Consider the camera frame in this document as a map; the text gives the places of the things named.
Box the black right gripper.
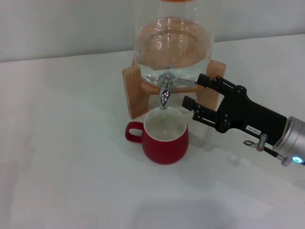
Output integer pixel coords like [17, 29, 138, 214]
[182, 73, 288, 146]

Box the red cup white inside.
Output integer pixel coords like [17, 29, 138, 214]
[125, 109, 189, 165]

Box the chrome faucet tap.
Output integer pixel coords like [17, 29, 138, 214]
[157, 73, 198, 110]

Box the clear glass water dispenser jar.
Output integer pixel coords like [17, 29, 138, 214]
[133, 0, 216, 88]

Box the wooden dispenser stand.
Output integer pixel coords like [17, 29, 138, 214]
[122, 59, 226, 119]

